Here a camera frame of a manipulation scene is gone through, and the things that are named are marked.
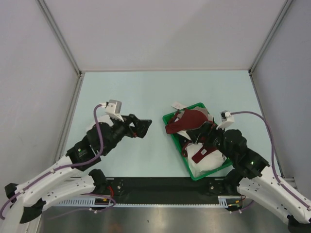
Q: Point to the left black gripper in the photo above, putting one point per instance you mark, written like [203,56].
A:
[140,125]

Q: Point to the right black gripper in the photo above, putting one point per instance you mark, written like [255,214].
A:
[206,130]

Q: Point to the dark red bra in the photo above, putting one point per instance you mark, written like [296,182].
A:
[200,154]
[190,119]

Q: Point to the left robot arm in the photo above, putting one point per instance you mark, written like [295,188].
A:
[29,200]

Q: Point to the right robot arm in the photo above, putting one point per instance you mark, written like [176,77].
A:
[255,178]

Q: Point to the beige bra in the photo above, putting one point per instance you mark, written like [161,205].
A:
[205,112]

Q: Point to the white bra in basket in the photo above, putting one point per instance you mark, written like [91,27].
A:
[209,163]

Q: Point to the green plastic basket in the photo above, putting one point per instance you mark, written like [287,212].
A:
[179,141]

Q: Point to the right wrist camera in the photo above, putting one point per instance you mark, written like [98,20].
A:
[227,120]

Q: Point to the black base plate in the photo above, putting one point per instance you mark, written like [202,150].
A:
[165,190]

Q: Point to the light blue cable duct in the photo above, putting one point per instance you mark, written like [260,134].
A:
[86,201]

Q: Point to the left aluminium frame post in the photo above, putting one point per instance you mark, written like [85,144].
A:
[58,35]

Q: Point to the aluminium frame post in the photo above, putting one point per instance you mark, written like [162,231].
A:
[58,35]
[272,32]

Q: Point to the right aluminium frame post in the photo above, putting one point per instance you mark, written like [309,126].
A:
[272,32]

